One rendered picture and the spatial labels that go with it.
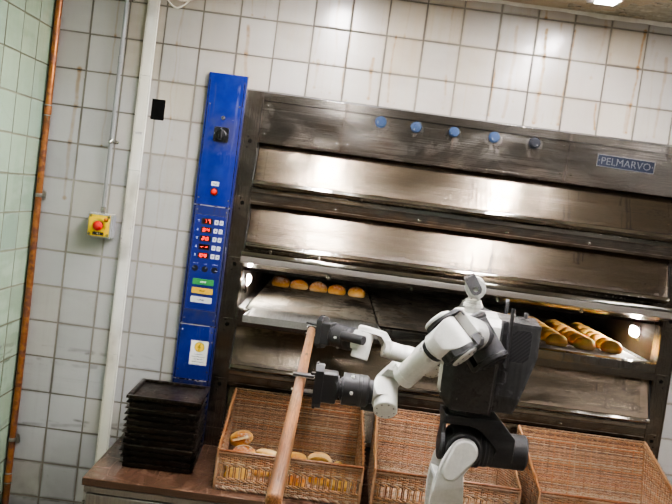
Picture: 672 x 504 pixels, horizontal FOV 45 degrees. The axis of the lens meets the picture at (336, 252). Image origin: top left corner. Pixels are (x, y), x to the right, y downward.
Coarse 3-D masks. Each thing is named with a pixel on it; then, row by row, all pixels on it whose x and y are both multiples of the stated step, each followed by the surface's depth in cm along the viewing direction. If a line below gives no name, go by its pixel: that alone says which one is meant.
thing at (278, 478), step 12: (312, 336) 292; (300, 360) 252; (300, 384) 219; (300, 396) 208; (288, 408) 197; (288, 420) 185; (288, 432) 176; (288, 444) 168; (276, 456) 162; (288, 456) 162; (276, 468) 153; (288, 468) 158; (276, 480) 147; (276, 492) 141
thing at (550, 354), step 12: (240, 312) 349; (396, 336) 349; (408, 336) 349; (420, 336) 349; (540, 348) 351; (564, 360) 349; (576, 360) 349; (588, 360) 349; (600, 360) 349; (612, 360) 349; (624, 360) 349; (636, 360) 354; (648, 372) 349
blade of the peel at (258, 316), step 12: (252, 312) 343; (264, 312) 347; (276, 312) 351; (288, 312) 356; (264, 324) 320; (276, 324) 320; (288, 324) 320; (300, 324) 320; (348, 324) 345; (360, 324) 349; (372, 324) 353
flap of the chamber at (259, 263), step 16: (288, 272) 351; (304, 272) 342; (320, 272) 333; (336, 272) 333; (352, 272) 333; (416, 288) 347; (432, 288) 338; (448, 288) 333; (464, 288) 333; (528, 304) 352; (544, 304) 342; (560, 304) 334; (576, 304) 333; (592, 304) 333; (656, 320) 347
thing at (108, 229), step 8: (88, 216) 340; (96, 216) 339; (104, 216) 339; (112, 216) 340; (88, 224) 339; (104, 224) 339; (112, 224) 341; (88, 232) 340; (96, 232) 340; (104, 232) 340; (112, 232) 343
